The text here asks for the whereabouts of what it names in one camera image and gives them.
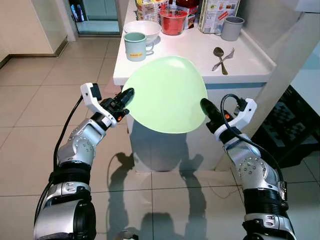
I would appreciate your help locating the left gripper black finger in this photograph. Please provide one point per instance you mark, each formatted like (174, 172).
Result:
(127, 97)

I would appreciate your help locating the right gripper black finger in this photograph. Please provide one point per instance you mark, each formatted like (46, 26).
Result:
(208, 109)

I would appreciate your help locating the light green plate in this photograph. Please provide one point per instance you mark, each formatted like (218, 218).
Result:
(165, 95)

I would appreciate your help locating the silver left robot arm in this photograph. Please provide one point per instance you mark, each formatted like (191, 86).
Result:
(80, 145)

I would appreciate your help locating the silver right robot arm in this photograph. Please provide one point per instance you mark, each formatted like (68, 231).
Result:
(255, 170)

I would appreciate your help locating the mint green mug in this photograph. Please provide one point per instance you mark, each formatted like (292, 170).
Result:
(135, 47)

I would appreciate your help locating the metal spoon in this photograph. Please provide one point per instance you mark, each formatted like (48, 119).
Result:
(218, 51)

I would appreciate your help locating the metal fork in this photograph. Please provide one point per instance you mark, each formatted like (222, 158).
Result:
(229, 53)

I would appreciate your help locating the white kitchen island counter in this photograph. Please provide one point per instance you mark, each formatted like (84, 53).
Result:
(165, 150)

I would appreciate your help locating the black plastic crate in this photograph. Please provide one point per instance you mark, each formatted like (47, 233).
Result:
(295, 130)

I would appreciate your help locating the white bowl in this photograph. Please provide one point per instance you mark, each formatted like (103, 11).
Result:
(147, 27)

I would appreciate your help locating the grey mug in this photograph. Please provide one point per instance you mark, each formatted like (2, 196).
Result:
(232, 30)

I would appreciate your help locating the red lidded food container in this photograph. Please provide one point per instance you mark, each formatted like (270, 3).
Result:
(174, 22)

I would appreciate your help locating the white raised counter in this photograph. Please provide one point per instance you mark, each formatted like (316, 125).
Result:
(280, 50)

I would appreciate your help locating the yellow green snack bag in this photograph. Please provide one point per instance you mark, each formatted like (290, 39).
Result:
(147, 9)

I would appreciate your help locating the teal glass door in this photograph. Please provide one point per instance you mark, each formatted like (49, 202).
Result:
(100, 10)

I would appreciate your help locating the cream printed cracker bag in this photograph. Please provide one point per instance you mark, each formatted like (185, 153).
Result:
(217, 15)

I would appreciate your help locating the white side cabinet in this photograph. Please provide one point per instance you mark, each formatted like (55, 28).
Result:
(310, 70)

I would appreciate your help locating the dark red snack bag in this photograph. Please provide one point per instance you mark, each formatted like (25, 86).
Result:
(186, 3)

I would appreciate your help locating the beige kitchen cabinet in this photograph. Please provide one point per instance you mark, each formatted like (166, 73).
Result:
(30, 25)

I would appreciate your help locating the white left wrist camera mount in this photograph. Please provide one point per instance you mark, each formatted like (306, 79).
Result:
(90, 102)

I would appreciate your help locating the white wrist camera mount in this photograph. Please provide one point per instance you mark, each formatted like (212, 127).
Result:
(247, 112)
(90, 102)

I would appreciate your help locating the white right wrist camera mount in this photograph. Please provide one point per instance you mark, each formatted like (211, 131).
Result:
(247, 112)

